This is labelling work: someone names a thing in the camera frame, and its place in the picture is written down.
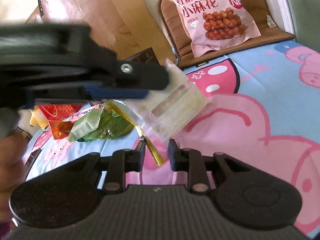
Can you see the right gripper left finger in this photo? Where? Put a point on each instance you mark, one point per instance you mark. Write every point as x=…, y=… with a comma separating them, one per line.
x=134, y=159

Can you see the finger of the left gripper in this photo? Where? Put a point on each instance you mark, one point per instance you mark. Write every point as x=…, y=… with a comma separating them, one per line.
x=137, y=75

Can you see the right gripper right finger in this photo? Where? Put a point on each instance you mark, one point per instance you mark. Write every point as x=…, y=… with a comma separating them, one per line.
x=179, y=159

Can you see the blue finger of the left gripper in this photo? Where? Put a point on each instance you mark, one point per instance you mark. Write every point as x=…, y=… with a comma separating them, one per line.
x=100, y=93

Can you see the green snack packet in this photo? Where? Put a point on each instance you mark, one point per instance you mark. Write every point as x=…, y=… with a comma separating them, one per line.
x=102, y=123

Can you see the clear plastic snack bag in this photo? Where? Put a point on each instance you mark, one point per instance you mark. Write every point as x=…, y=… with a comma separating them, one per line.
x=162, y=114

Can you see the person's left hand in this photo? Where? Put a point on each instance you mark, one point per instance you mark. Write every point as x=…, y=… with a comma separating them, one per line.
x=12, y=169

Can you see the black sheep printed box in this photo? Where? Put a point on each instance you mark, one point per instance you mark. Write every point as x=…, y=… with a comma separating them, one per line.
x=145, y=56

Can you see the red gift bag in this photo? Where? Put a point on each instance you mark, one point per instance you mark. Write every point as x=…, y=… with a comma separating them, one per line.
x=57, y=115

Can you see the wood pattern board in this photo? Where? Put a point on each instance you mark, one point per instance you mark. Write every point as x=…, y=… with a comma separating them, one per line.
x=125, y=26

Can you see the yellow duck plush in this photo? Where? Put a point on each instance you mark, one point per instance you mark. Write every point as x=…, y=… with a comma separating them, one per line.
x=38, y=118

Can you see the brown chair cushion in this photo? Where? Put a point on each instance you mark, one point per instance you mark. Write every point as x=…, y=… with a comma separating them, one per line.
x=258, y=9

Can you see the cartoon pig bed sheet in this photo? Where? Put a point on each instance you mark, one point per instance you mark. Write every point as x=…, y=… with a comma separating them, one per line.
x=264, y=110

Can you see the pink twisted dough snack bag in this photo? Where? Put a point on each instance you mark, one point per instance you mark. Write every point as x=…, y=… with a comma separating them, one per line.
x=213, y=25

